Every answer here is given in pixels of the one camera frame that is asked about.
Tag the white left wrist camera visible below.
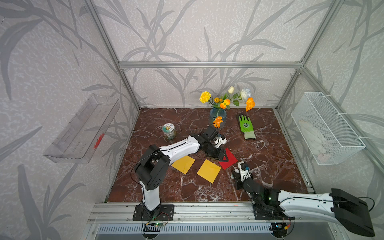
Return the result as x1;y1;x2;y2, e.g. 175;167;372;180
213;136;227;148

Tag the small yellow envelope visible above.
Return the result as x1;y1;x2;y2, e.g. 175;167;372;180
172;156;195;175

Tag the large yellow envelope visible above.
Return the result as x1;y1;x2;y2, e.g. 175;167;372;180
197;160;222;184

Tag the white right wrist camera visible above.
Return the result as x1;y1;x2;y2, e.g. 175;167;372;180
238;161;251;181

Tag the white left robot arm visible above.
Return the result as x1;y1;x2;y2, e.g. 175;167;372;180
134;126;228;213

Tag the green work glove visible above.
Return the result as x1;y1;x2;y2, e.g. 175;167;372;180
238;114;256;140

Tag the artificial flower bouquet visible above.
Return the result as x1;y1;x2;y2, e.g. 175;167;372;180
199;87;256;129

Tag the blue textured glass vase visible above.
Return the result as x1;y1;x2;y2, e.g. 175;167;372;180
209;108;227;129

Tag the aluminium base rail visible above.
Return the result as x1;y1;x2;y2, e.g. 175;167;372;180
88;202;293;224

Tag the clear acrylic wall shelf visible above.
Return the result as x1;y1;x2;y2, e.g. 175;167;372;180
43;94;121;164

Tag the round sunflower label jar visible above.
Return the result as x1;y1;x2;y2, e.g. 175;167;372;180
162;123;176;140

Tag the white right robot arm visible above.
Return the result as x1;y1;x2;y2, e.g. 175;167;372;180
232;166;375;237

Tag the white cloth in basket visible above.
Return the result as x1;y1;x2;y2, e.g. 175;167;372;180
299;121;331;162

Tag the white wire wall basket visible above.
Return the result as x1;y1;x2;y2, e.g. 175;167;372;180
291;92;366;166

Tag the red envelope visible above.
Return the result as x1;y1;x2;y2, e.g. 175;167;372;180
219;149;238;170

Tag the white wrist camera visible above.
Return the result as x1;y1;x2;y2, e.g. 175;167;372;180
213;136;227;148
238;161;251;181

